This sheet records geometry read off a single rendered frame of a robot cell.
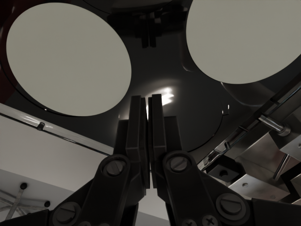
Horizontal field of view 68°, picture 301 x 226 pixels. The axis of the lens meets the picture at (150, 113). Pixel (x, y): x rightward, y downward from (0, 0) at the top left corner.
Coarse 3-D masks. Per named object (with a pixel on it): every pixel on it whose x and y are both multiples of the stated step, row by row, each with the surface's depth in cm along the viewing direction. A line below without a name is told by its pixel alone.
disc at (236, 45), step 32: (224, 0) 16; (256, 0) 16; (288, 0) 16; (192, 32) 17; (224, 32) 17; (256, 32) 17; (288, 32) 17; (224, 64) 18; (256, 64) 18; (288, 64) 18
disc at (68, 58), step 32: (32, 32) 17; (64, 32) 17; (96, 32) 17; (32, 64) 18; (64, 64) 18; (96, 64) 18; (128, 64) 18; (32, 96) 20; (64, 96) 20; (96, 96) 20
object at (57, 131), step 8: (0, 104) 21; (0, 112) 21; (8, 112) 21; (16, 112) 21; (16, 120) 21; (24, 120) 21; (32, 120) 22; (40, 120) 22; (48, 128) 22; (56, 128) 22; (56, 136) 23; (64, 136) 23; (72, 136) 23; (80, 136) 23; (80, 144) 23; (88, 144) 24; (96, 144) 24; (104, 144) 24; (104, 152) 24; (112, 152) 24
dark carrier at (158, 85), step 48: (0, 0) 15; (48, 0) 15; (96, 0) 15; (144, 0) 16; (192, 0) 16; (0, 48) 17; (144, 48) 18; (0, 96) 20; (144, 96) 20; (192, 96) 20; (240, 96) 20; (192, 144) 24
